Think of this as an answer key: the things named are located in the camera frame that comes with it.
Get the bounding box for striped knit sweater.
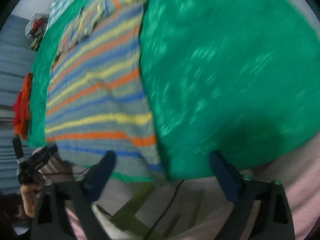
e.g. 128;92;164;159
44;0;166;184

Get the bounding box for clothes pile with knit hat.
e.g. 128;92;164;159
25;13;49;51

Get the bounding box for person left hand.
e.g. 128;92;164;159
19;147;54;218

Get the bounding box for orange folded garment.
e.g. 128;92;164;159
12;73;33;140

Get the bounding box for blue grey curtain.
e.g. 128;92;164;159
1;15;35;195

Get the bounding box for green bed blanket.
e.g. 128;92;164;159
27;0;319;180

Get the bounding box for black cable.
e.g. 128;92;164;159
42;168;186;240

